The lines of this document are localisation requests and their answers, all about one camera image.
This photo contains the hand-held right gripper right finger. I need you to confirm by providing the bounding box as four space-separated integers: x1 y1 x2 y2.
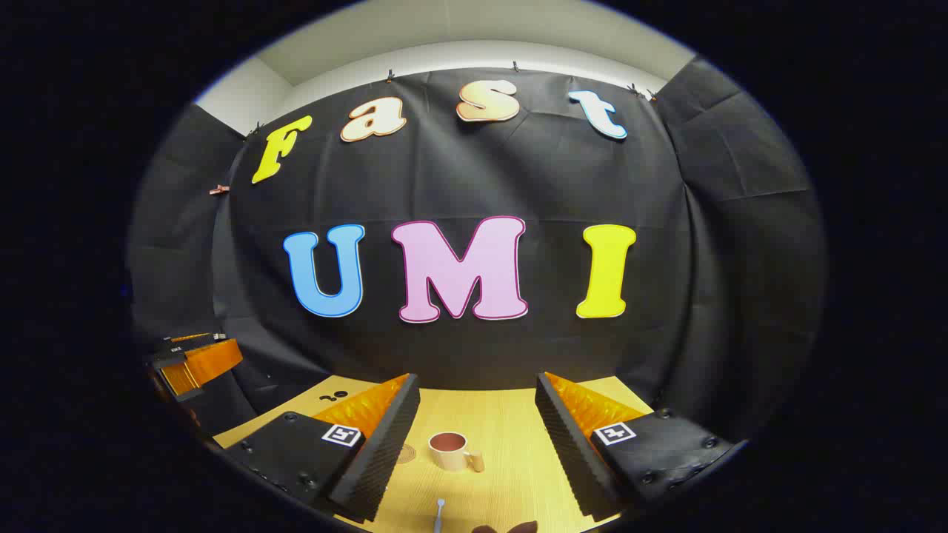
535 372 745 520

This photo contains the beige cup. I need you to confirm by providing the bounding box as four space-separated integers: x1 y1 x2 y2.
428 432 486 473

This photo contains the black backdrop cloth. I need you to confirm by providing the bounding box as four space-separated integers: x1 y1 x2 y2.
126 58 827 445

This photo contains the wooden desktop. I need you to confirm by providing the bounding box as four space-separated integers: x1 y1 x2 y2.
213 374 656 533

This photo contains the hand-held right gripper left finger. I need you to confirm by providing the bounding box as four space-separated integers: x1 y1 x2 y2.
222 372 421 524

